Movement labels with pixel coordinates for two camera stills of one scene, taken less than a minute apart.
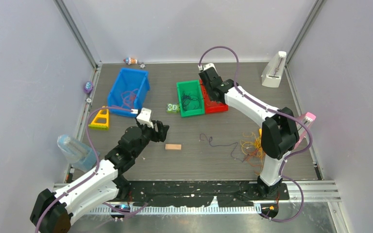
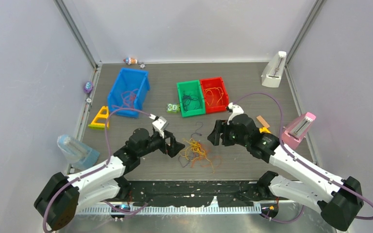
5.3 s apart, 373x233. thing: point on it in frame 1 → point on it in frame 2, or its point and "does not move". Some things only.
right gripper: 207,89 → 214,137
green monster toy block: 173,108 does not move
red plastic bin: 212,107 does not move
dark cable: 189,102 does not move
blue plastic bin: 128,91 does not move
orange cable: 255,156 → 202,156
